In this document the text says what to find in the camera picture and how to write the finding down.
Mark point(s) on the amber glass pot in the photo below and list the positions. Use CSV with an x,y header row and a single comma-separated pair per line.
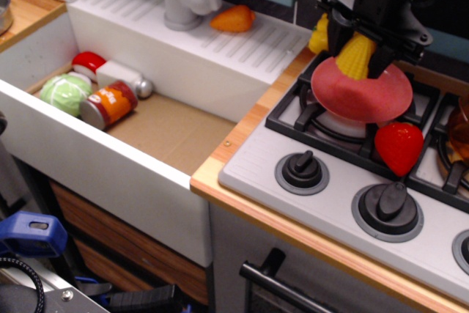
x,y
457,129

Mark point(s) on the green toy cabbage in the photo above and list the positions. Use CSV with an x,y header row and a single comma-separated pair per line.
x,y
66,92

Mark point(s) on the middle black stove knob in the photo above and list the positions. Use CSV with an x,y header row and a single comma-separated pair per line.
x,y
388,212

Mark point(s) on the right black burner grate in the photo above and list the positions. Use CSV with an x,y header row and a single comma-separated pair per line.
x,y
439,172

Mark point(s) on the black burner grate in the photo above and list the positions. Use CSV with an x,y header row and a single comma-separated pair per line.
x,y
439,172
299,117

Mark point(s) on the orange toy carrot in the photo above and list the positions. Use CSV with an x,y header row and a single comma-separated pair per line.
x,y
239,18

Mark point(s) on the yellow toy bell pepper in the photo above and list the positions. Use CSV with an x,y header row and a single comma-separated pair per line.
x,y
319,37

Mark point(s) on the red white toy mushroom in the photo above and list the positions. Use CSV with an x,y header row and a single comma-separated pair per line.
x,y
87,63

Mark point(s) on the red toy strawberry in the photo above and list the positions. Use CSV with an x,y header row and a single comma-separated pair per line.
x,y
399,145

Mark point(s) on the black oven door handle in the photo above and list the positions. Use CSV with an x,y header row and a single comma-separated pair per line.
x,y
261,282

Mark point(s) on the black stove knob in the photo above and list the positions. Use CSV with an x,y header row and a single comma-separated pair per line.
x,y
460,250
302,173
388,212

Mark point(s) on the white salt shaker bottle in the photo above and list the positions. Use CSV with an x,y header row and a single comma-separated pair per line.
x,y
112,71

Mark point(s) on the grey stove top panel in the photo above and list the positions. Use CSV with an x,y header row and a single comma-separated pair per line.
x,y
427,258

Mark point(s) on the white toy sink basin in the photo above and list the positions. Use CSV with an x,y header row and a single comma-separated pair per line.
x,y
139,169

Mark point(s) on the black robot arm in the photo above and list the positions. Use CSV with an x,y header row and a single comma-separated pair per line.
x,y
390,24

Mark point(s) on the orange toy soup can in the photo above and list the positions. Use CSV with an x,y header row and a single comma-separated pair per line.
x,y
108,105

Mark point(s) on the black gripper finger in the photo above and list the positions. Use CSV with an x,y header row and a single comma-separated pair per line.
x,y
382,57
341,28

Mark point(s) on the right black stove knob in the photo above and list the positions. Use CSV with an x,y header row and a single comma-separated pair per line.
x,y
460,250

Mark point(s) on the pink plastic plate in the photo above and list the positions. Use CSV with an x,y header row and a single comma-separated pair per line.
x,y
367,100

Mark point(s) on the left black burner grate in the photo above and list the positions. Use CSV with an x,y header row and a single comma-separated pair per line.
x,y
299,117

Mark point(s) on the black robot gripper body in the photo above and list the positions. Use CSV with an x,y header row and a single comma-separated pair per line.
x,y
386,22

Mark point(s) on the silver metal pot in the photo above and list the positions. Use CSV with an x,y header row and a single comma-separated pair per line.
x,y
6,18

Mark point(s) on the left black stove knob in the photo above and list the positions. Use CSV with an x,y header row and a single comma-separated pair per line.
x,y
302,173

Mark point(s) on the blue clamp handle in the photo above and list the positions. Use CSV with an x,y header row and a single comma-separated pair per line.
x,y
33,235

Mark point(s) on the yellow toy corn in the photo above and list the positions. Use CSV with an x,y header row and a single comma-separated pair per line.
x,y
354,58

